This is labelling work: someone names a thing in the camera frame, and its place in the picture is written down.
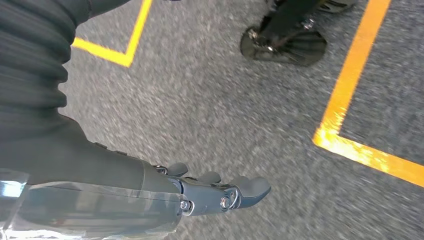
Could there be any black robot foot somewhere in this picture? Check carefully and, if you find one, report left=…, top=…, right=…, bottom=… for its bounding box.
left=240, top=0, right=359, bottom=67

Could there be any yellow floor tape square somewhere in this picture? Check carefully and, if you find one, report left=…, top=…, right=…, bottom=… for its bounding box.
left=312, top=0, right=424, bottom=189
left=71, top=0, right=154, bottom=69

